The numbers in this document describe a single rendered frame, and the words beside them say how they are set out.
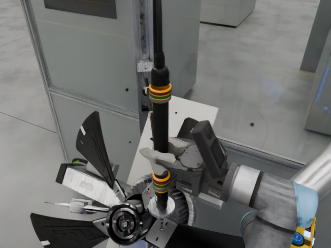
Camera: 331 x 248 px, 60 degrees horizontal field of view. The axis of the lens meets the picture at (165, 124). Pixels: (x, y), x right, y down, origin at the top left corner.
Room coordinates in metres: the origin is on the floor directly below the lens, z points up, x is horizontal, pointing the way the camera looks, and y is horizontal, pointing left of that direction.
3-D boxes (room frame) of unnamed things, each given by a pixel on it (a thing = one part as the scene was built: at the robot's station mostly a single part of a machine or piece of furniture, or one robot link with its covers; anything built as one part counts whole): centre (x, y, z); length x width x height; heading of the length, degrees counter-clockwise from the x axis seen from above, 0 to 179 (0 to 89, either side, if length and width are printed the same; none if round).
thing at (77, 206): (0.66, 0.31, 1.08); 0.07 x 0.04 x 0.06; 72
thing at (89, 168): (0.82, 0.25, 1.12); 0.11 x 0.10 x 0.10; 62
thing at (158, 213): (0.50, 0.01, 1.34); 0.09 x 0.07 x 0.10; 7
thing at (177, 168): (0.44, -0.02, 1.50); 0.09 x 0.05 x 0.02; 72
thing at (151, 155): (0.46, 0.02, 1.48); 0.09 x 0.03 x 0.06; 72
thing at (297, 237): (0.54, -0.43, 1.08); 0.04 x 0.04 x 0.02
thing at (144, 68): (1.11, 0.08, 1.38); 0.10 x 0.07 x 0.08; 7
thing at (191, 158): (0.44, -0.09, 1.47); 0.12 x 0.08 x 0.09; 62
